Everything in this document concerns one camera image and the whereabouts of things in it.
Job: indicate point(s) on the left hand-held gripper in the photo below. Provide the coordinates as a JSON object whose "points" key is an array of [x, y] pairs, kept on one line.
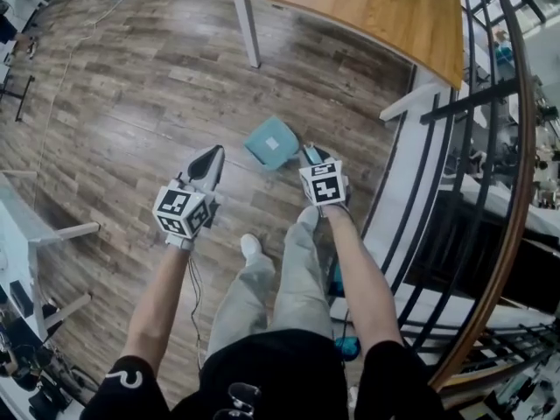
{"points": [[179, 210]]}

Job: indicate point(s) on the grey trousers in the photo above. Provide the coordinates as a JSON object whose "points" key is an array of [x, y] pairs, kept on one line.
{"points": [[297, 287]]}

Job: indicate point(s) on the wooden table with white legs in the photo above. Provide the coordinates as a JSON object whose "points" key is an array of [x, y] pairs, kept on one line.
{"points": [[372, 11]]}

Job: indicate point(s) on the person's right forearm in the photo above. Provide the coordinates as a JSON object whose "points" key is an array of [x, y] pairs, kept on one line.
{"points": [[363, 278]]}

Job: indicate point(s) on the white shoe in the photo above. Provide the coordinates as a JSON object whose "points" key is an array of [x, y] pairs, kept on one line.
{"points": [[251, 247]]}

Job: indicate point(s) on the black shirt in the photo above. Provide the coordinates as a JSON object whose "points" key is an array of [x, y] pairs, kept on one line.
{"points": [[271, 374]]}

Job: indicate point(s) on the black metal railing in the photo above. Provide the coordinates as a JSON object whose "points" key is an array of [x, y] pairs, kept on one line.
{"points": [[437, 182]]}

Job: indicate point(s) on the white desk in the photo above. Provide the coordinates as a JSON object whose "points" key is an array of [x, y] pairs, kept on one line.
{"points": [[22, 234]]}

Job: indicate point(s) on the wooden floor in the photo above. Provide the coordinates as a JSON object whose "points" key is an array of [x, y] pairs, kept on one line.
{"points": [[131, 81]]}

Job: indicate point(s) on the wooden handrail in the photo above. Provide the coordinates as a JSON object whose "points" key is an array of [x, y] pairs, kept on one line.
{"points": [[522, 147]]}

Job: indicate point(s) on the black metal bar stand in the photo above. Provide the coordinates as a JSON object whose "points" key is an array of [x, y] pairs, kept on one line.
{"points": [[24, 99]]}

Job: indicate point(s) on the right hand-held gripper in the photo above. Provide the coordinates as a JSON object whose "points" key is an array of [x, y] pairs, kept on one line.
{"points": [[326, 186]]}

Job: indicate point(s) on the person's left forearm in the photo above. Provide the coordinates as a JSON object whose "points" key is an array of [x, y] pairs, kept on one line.
{"points": [[157, 300]]}

